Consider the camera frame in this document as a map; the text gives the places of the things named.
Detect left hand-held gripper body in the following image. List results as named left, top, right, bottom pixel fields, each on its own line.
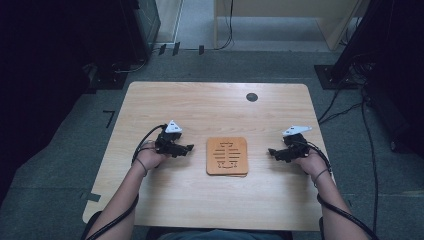
left=154, top=119, right=184, bottom=157

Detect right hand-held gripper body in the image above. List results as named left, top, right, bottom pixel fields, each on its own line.
left=282, top=125, right=313, bottom=161

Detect wooden trivet with cutouts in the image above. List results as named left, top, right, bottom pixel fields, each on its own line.
left=205, top=136, right=250, bottom=176

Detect person's left hand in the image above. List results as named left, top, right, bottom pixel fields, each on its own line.
left=134, top=141, right=168, bottom=172

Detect person's right hand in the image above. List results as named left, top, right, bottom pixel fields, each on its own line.
left=293, top=148, right=330, bottom=182

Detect thin black wristband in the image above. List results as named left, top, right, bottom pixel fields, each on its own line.
left=135, top=157, right=149, bottom=178
left=312, top=168, right=332, bottom=188

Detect person's blue trousers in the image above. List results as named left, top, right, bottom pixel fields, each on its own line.
left=155, top=228, right=285, bottom=240

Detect dark tape patch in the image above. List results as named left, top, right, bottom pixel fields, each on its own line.
left=79, top=191, right=102, bottom=203

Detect black equipment cabinet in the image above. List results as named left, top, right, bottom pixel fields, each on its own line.
left=78, top=0, right=162, bottom=92

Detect black stand base plate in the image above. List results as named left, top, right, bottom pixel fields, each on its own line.
left=314, top=64, right=360, bottom=91

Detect long black floor cable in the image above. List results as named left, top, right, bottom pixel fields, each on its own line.
left=360, top=94, right=380, bottom=235

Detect black hanging cable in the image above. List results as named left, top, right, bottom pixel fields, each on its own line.
left=215, top=0, right=235, bottom=51

